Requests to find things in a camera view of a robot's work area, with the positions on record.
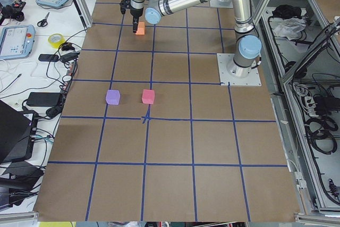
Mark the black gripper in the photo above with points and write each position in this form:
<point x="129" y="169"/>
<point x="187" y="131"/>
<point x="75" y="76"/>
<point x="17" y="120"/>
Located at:
<point x="136" y="13"/>

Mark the orange foam block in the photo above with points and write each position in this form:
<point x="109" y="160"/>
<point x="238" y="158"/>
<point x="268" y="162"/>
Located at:
<point x="141" y="29"/>

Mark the pink foam block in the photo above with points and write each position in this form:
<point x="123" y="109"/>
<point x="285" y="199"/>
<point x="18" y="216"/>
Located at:
<point x="148" y="96"/>

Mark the yellow tape roll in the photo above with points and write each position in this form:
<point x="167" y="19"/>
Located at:
<point x="56" y="40"/>

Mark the purple foam block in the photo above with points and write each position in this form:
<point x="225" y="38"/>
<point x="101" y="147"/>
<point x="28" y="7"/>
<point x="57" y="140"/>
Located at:
<point x="113" y="97"/>

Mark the black phone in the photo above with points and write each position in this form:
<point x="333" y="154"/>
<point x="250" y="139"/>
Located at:
<point x="48" y="58"/>

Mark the blue teach pendant tablet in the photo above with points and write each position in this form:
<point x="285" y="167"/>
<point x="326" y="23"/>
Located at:
<point x="17" y="41"/>

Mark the black power adapter brick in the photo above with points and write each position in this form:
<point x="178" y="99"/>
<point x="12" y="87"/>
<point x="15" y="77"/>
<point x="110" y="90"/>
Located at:
<point x="42" y="99"/>

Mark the black laptop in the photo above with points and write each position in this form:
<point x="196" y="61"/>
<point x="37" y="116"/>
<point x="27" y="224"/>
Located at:
<point x="17" y="131"/>

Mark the wrist camera with black cable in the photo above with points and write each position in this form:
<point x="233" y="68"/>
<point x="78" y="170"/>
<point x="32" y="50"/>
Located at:
<point x="124" y="5"/>

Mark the black handled scissors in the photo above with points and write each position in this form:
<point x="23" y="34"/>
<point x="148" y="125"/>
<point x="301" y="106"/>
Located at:
<point x="43" y="22"/>

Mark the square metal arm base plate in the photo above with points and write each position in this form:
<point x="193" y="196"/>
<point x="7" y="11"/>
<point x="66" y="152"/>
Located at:
<point x="232" y="75"/>

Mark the aluminium frame cabinet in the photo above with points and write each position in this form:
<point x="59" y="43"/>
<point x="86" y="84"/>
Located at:
<point x="301" y="48"/>

